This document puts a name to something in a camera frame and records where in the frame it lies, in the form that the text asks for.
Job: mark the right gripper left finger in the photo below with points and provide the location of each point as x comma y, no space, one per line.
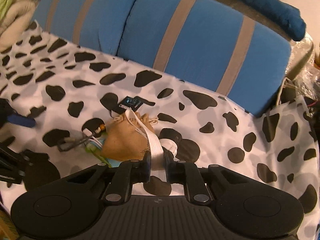
126,175

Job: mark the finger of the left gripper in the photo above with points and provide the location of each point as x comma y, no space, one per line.
21,120

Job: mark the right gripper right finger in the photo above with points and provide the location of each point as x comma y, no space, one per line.
188,175

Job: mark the white elastic band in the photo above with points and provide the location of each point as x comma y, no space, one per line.
156,150

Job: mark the black cloth white band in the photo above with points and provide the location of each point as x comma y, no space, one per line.
170,146

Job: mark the tan drawstring pouch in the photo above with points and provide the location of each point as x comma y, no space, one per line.
125,139

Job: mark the blue wet wipes pack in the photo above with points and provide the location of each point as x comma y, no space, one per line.
114,163

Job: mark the black tissue pack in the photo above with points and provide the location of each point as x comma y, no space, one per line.
130,103

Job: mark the green wet wipes pack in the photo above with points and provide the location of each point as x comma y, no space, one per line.
95,147

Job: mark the cow print bed sheet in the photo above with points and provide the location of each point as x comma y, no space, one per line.
67,88

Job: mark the beige quilted blanket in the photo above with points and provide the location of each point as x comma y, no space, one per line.
16,20

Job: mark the blue striped cushion left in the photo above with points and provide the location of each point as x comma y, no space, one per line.
95,24

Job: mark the blue striped cushion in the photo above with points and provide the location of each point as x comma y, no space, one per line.
95,24
208,44

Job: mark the blue striped cushion right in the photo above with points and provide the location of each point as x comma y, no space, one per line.
208,44

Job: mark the clutter pile of bags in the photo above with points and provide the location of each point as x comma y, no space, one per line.
302,77

